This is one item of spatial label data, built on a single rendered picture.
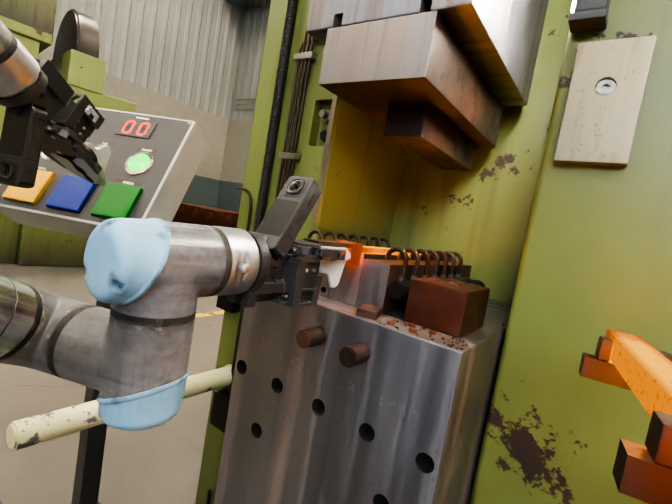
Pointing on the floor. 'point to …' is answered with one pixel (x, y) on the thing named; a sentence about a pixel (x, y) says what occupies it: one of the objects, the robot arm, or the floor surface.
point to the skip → (205, 215)
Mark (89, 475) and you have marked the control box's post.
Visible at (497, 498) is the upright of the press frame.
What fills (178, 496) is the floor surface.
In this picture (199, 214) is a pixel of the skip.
